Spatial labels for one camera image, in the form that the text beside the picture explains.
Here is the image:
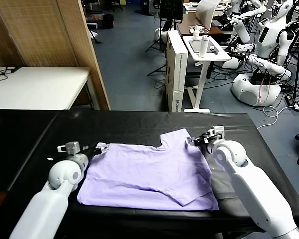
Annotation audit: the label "white standing side desk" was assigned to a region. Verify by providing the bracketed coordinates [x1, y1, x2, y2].
[182, 35, 232, 113]

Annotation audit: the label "grey tablet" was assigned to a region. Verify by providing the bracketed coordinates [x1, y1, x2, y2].
[188, 39, 202, 54]

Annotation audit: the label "white curved chair back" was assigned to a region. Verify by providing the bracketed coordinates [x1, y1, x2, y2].
[196, 0, 221, 30]

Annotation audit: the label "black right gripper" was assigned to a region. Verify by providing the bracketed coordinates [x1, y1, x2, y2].
[186, 133, 215, 148]

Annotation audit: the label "wooden folding screen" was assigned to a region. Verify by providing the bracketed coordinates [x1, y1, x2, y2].
[0, 0, 112, 111]

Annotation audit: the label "white rectangular table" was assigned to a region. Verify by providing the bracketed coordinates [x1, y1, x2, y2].
[0, 66, 93, 111]

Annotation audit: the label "tall white cardboard box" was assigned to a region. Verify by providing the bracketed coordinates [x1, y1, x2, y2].
[164, 30, 189, 112]

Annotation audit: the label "black plastic table cover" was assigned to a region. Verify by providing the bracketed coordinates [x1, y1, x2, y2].
[4, 109, 299, 225]

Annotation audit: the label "white humanoid robot with base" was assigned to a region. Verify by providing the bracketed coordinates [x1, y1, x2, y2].
[229, 0, 299, 107]

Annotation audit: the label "black waste bin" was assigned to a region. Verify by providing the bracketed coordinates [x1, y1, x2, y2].
[102, 13, 114, 30]

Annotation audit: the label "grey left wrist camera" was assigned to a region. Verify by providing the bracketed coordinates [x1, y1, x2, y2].
[57, 141, 81, 156]

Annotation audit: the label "black cables on white table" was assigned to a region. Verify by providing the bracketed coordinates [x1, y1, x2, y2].
[0, 66, 22, 86]

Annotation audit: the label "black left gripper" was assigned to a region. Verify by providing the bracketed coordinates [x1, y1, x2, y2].
[83, 142, 108, 158]

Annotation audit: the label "brown wooden desk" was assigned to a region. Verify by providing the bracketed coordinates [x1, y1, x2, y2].
[176, 13, 233, 36]

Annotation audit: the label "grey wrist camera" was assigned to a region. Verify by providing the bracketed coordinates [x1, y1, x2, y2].
[207, 126, 226, 140]
[57, 141, 81, 156]

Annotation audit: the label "black light stand tripod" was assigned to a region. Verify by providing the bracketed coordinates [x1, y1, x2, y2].
[144, 19, 167, 54]

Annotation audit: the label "black light panel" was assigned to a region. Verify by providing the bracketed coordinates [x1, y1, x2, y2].
[159, 0, 184, 24]

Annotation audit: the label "white floor cable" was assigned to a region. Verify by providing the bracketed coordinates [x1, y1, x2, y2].
[256, 106, 296, 130]

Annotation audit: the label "white water bottle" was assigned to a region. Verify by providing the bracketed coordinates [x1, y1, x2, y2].
[198, 35, 210, 58]

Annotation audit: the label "lavender t-shirt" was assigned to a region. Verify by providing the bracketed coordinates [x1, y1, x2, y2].
[76, 127, 220, 212]

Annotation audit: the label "black tripod stand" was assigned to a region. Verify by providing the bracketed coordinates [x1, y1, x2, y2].
[284, 14, 299, 105]

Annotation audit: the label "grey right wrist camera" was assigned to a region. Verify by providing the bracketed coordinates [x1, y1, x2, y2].
[207, 126, 226, 140]

